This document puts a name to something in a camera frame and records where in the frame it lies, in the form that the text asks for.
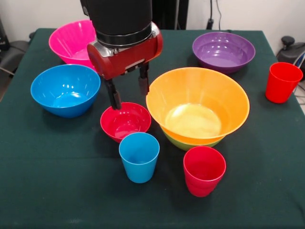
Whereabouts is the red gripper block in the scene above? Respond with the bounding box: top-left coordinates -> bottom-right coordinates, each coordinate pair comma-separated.
87,22 -> 164,110

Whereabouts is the small crimson pink bowl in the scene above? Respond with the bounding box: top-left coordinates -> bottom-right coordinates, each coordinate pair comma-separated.
100,102 -> 152,143

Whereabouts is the large orange bowl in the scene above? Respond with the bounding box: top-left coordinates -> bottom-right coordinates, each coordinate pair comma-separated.
145,67 -> 250,145

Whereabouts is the green bowl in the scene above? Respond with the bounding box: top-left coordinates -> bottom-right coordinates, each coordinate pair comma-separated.
164,133 -> 224,152

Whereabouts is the blue bowl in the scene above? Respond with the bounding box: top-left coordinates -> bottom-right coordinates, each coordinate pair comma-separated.
30,64 -> 101,119

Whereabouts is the large magenta bowl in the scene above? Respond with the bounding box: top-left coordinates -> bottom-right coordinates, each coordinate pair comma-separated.
48,20 -> 98,72

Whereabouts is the blue cup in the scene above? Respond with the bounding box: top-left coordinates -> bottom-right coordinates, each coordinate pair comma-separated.
119,132 -> 160,184

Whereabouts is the purple bowl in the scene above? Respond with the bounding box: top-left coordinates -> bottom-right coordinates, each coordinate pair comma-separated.
192,31 -> 256,74

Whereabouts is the dark green tablecloth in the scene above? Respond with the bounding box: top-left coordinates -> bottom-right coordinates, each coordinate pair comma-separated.
0,28 -> 305,229

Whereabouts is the crimson pink cup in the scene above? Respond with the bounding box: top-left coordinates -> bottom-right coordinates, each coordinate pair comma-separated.
183,146 -> 226,198

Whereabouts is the red cup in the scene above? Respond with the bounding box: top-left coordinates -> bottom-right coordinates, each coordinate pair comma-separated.
265,62 -> 304,104

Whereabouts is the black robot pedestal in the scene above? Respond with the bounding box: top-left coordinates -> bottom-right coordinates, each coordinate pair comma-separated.
152,0 -> 189,31

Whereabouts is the black hanging cable with plug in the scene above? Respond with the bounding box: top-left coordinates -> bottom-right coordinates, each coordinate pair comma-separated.
206,0 -> 222,31

